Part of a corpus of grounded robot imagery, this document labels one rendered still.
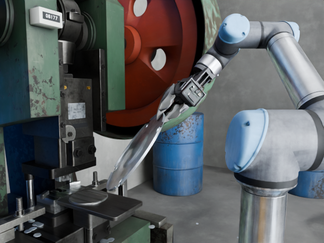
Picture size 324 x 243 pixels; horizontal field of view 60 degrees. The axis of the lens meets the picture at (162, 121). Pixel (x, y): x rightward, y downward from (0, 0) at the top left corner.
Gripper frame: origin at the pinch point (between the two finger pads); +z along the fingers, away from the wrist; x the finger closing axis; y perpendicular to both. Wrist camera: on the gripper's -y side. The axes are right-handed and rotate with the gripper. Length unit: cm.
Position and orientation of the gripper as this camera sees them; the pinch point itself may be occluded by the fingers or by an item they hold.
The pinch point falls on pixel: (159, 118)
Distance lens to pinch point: 86.8
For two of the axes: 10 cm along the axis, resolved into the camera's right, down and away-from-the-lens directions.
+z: -6.6, 7.3, -1.8
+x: 6.6, 6.7, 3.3
